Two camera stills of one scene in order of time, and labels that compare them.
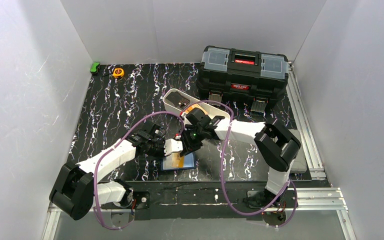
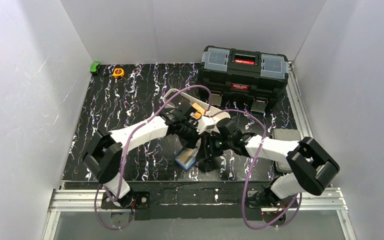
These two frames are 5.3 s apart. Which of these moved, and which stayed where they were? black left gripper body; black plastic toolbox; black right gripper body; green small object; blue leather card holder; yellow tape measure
Moved: black right gripper body; blue leather card holder; black left gripper body
Stayed: green small object; black plastic toolbox; yellow tape measure
